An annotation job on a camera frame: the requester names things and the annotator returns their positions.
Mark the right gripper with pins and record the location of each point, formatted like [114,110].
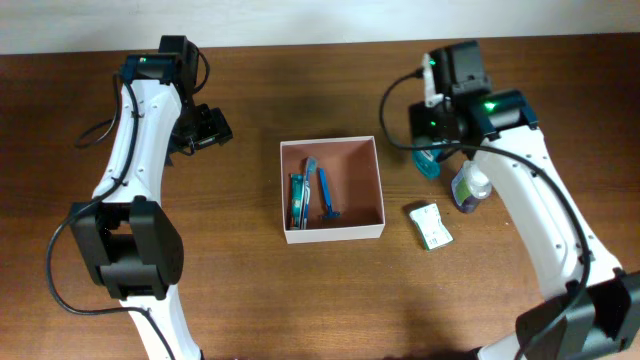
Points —
[419,126]

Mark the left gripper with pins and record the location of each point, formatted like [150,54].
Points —
[216,129]

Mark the teal mouthwash bottle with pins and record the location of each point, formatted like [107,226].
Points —
[427,161]

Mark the green toothpaste tube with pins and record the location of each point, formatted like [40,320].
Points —
[297,193]

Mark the blue white toothbrush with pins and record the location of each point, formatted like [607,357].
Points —
[310,168]

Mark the blue disposable razor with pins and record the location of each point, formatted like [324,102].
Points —
[330,213]

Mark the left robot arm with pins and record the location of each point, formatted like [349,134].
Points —
[127,242]

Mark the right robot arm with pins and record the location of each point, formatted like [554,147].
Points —
[591,306]

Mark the clear spray bottle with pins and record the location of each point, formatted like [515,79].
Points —
[470,187]

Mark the white cardboard box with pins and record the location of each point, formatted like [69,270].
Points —
[352,172]

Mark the green white wrapped packet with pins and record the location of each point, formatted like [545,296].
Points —
[428,222]

